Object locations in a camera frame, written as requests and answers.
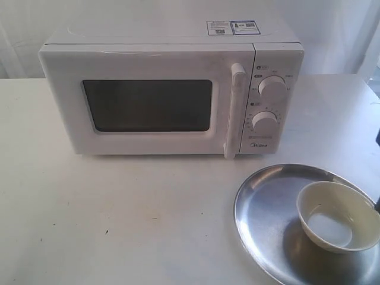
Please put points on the upper white control knob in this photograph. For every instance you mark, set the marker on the upper white control knob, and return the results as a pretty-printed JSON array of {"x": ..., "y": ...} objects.
[{"x": 272, "y": 86}]

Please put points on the lower white control knob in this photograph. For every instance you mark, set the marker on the lower white control knob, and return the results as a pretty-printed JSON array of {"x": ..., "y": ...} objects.
[{"x": 264, "y": 123}]

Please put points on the small cream ceramic bowl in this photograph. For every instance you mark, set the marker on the small cream ceramic bowl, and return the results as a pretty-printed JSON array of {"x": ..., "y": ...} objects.
[{"x": 337, "y": 218}]

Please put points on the white microwave door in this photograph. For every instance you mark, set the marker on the white microwave door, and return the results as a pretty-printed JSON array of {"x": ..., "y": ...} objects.
[{"x": 151, "y": 99}]

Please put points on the white control knob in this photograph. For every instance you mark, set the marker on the white control knob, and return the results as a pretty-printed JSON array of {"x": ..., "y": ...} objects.
[
  {"x": 272, "y": 86},
  {"x": 264, "y": 123}
]

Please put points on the round stainless steel plate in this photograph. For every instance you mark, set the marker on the round stainless steel plate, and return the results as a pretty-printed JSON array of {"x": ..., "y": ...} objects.
[{"x": 267, "y": 221}]

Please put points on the blue white label sticker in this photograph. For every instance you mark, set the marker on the blue white label sticker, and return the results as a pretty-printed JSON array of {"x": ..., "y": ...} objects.
[{"x": 232, "y": 28}]

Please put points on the white microwave oven body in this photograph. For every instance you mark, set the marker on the white microwave oven body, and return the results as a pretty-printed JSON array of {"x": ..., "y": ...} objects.
[{"x": 277, "y": 52}]

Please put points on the white curtain backdrop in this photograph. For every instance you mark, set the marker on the white curtain backdrop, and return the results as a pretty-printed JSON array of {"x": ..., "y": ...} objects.
[{"x": 339, "y": 37}]

